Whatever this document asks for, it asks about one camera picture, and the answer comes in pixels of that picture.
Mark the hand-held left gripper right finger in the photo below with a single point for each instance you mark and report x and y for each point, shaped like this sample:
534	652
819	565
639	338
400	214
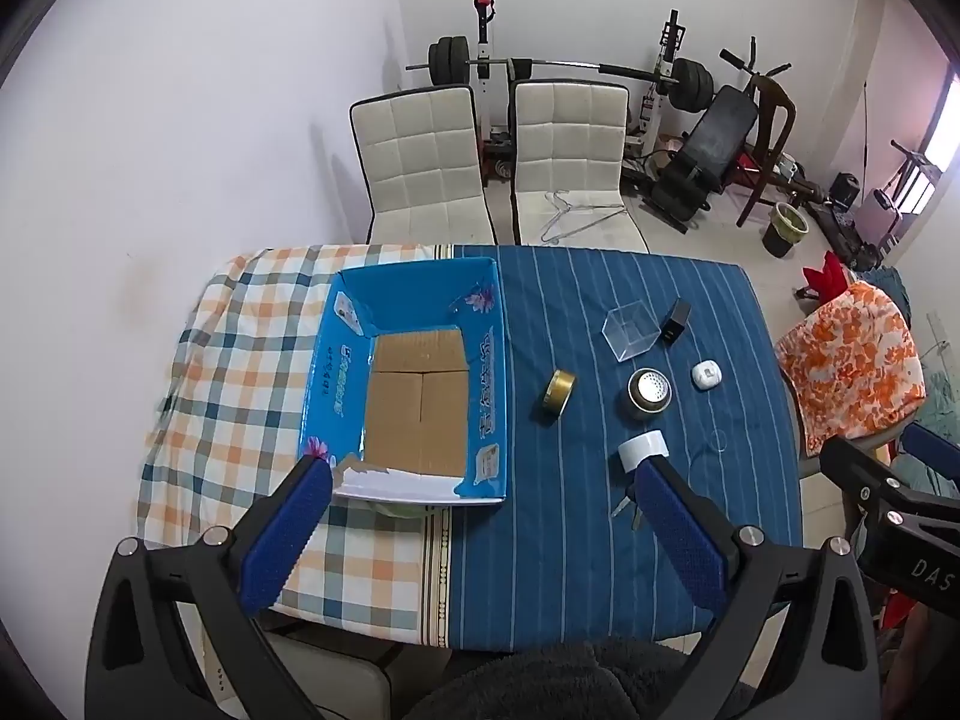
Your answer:
682	532

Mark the gold tape roll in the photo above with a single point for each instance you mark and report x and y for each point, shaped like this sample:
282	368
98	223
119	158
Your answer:
559	395

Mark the dark fuzzy clothing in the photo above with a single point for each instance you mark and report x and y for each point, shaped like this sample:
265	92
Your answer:
555	679

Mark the white cylinder container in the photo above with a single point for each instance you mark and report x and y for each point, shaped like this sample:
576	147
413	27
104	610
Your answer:
643	451

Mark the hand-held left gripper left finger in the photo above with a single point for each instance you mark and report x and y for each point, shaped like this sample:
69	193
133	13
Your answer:
285	532

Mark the blue striped tablecloth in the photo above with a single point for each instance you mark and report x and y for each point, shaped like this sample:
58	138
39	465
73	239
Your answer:
585	525

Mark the black exercise machine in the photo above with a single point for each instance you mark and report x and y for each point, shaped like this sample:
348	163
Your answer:
847	229

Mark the orange floral cloth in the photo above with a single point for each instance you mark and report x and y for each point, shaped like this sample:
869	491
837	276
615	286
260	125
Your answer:
851	367

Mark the white padded chair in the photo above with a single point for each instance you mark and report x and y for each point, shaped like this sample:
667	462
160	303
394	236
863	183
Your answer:
570	150
420	157

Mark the white barbell rack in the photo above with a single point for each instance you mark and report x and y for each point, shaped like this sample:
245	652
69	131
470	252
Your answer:
484	52

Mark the black power adapter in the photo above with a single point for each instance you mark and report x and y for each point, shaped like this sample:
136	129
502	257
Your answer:
675	324

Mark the barbell with black plates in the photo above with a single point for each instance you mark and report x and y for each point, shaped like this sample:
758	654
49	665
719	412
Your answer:
570	64

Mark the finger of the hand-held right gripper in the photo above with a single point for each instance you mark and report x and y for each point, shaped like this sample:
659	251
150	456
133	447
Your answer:
855	465
934	450

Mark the orange plaid tablecloth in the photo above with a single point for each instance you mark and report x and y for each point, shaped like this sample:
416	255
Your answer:
232	360

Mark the white earbud case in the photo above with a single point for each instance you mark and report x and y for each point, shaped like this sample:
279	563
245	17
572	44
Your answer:
706	376

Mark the clear plastic box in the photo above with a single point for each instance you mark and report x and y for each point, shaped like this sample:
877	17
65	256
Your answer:
630	334

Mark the round metal tin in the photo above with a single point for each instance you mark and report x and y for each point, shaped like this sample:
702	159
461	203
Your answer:
649	392

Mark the brown wooden chair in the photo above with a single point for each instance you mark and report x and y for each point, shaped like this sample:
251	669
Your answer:
780	116

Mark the red cloth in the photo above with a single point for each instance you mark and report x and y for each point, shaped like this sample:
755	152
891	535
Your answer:
825	277

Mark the bunch of keys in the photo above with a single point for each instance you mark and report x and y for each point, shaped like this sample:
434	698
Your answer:
634	510

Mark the black weight bench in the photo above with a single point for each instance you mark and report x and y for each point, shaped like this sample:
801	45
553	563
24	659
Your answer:
712	142

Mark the blue cardboard box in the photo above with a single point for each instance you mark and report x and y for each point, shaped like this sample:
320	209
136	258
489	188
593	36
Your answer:
420	390

